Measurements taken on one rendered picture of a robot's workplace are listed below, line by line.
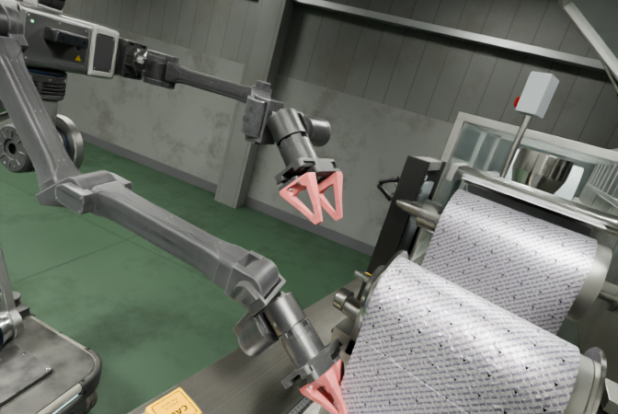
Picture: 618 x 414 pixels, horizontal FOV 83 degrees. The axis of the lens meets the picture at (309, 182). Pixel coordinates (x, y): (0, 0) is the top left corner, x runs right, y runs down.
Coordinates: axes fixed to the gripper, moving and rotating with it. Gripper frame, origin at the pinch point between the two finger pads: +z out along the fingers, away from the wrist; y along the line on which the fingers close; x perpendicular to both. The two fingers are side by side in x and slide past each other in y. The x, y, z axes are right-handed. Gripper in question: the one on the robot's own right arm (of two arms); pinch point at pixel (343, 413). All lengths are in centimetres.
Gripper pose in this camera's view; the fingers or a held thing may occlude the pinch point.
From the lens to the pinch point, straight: 64.5
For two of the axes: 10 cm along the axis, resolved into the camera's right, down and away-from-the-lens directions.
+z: 5.5, 7.7, -3.3
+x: 6.1, -6.4, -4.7
